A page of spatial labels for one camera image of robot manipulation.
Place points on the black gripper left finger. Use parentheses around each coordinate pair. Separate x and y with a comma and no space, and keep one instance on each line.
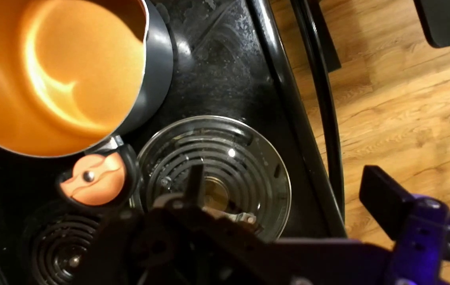
(182,247)

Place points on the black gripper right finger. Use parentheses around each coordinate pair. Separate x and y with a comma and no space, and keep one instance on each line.
(419,237)

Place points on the black electric stove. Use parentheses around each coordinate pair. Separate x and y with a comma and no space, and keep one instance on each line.
(218,63)

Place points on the grey pot with orange interior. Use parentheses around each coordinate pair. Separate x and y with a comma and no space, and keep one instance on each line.
(50,68)

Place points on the large black coil burner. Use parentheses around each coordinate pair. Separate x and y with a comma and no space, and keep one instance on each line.
(234,174)

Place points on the small black coil burner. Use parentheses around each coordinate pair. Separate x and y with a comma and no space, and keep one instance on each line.
(60,247)

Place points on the black robot cart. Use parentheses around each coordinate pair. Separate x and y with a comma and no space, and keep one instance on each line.
(446,20)

